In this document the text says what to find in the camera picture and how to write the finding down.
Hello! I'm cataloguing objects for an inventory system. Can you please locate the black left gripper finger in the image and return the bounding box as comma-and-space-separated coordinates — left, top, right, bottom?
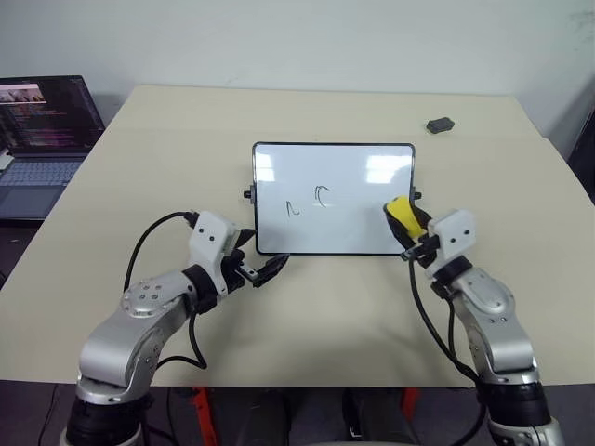
252, 254, 290, 288
231, 228, 257, 253

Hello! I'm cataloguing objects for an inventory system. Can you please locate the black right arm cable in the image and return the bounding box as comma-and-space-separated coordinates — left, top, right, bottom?
406, 254, 484, 387

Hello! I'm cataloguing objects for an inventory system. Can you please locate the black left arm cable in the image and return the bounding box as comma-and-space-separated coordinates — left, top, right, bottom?
123, 210, 209, 372

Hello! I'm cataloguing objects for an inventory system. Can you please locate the open grey laptop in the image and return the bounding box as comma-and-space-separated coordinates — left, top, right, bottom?
0, 74, 107, 222

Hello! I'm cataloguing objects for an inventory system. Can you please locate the orange frame bar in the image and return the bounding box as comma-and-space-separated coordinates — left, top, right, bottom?
191, 386, 218, 446
400, 386, 421, 422

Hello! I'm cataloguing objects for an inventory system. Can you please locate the small black rounded block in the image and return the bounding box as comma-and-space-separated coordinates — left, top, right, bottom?
425, 117, 456, 135

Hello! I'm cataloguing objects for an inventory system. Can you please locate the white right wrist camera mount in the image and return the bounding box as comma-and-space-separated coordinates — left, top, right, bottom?
426, 209, 477, 281

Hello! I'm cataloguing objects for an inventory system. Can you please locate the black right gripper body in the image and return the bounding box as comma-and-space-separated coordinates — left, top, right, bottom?
399, 233, 442, 269

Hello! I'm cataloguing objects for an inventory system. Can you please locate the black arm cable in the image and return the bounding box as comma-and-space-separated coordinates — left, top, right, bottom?
123, 210, 209, 372
406, 254, 484, 387

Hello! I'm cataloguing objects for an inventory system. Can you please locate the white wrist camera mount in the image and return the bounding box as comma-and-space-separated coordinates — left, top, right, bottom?
189, 210, 239, 281
426, 209, 477, 281

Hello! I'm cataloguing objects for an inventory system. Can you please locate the yellow whiteboard eraser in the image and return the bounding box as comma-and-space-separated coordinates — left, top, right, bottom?
381, 195, 428, 243

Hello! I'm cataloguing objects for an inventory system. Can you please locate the dark side desk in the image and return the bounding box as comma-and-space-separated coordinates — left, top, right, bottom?
0, 92, 123, 292

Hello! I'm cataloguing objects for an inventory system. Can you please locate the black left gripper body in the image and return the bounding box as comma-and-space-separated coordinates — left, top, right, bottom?
217, 248, 258, 297

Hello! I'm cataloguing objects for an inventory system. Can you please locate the black-framed small whiteboard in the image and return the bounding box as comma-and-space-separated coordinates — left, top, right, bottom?
242, 140, 424, 257

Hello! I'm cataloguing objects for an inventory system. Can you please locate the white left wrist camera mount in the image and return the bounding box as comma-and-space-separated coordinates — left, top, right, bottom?
189, 210, 239, 281

